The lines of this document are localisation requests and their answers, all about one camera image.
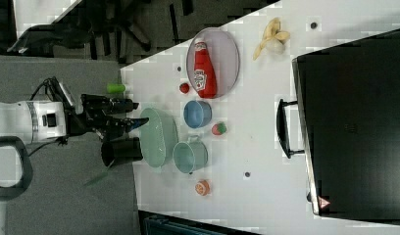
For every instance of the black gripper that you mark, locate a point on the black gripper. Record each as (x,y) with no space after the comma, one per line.
(93,117)

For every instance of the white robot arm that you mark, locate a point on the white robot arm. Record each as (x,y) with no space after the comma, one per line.
(45,121)

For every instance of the green cylinder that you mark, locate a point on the green cylinder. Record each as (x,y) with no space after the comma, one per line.
(114,88)

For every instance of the black cylinder cup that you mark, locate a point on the black cylinder cup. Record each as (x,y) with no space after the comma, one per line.
(121,151)

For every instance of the small red toy strawberry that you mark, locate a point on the small red toy strawberry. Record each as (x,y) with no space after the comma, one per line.
(184,88)

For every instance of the blue bowl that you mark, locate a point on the blue bowl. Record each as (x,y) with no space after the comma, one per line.
(197,114)

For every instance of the green mug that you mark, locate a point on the green mug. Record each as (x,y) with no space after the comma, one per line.
(190,155)

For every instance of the black office chair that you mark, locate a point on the black office chair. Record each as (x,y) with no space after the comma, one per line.
(89,19)

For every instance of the red ketchup bottle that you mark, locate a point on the red ketchup bottle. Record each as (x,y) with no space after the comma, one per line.
(205,81)

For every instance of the toy strawberry with leaves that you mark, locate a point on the toy strawberry with leaves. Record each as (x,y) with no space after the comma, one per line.
(219,128)

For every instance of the dark blue crate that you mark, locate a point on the dark blue crate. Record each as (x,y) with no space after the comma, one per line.
(159,224)

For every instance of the grey round plate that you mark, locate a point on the grey round plate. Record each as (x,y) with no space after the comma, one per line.
(224,57)

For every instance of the peeled toy banana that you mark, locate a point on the peeled toy banana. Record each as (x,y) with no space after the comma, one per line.
(273,39)

